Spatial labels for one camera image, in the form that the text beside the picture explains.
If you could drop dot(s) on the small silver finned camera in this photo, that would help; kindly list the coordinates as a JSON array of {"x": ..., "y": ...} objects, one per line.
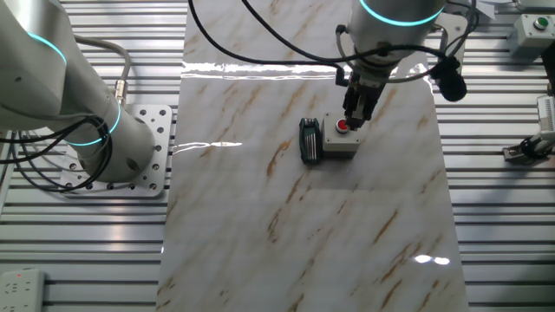
[{"x": 547, "y": 119}]

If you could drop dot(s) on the grey metal box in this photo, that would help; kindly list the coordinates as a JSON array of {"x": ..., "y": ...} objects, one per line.
[{"x": 535, "y": 4}]

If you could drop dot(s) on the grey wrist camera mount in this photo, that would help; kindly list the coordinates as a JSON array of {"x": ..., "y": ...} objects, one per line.
[{"x": 453, "y": 30}]

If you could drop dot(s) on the black device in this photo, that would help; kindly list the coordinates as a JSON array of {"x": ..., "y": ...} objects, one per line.
[{"x": 549, "y": 73}]

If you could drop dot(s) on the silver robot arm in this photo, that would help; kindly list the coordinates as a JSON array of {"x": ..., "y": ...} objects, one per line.
[{"x": 43, "y": 65}]

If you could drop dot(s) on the white marble pattern mat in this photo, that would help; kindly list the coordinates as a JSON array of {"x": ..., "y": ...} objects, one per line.
[{"x": 260, "y": 216}]

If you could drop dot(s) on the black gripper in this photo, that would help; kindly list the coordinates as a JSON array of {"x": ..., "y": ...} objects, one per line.
[{"x": 368, "y": 86}]

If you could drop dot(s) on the black ribbed connector block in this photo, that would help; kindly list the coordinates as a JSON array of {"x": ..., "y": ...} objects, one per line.
[{"x": 310, "y": 143}]

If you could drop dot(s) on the white power strip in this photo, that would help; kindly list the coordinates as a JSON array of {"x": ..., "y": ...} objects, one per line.
[{"x": 21, "y": 290}]

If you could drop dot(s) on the grey box with red button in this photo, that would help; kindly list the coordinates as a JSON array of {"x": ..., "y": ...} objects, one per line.
[{"x": 338, "y": 145}]

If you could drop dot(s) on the grey box with green button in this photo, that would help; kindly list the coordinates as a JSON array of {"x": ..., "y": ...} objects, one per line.
[{"x": 531, "y": 37}]

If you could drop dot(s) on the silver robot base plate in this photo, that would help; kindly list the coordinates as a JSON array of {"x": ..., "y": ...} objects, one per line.
[{"x": 161, "y": 130}]

